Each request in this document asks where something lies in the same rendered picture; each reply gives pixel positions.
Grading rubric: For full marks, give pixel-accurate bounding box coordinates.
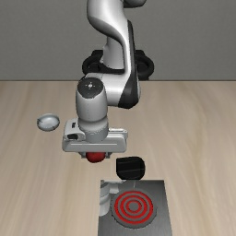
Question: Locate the red tomato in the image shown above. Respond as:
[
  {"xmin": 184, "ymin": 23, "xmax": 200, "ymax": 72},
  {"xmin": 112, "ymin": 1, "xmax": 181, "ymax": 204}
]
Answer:
[{"xmin": 85, "ymin": 151, "xmax": 105, "ymax": 164}]

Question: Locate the white bowl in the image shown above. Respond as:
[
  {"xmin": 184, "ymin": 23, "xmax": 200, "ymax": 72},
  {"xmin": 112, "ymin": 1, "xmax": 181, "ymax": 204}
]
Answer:
[{"xmin": 36, "ymin": 113, "xmax": 61, "ymax": 132}]

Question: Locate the grey stove plate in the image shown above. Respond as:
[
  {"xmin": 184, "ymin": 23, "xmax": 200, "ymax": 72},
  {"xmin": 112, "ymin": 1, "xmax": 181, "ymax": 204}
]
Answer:
[{"xmin": 97, "ymin": 179, "xmax": 173, "ymax": 236}]

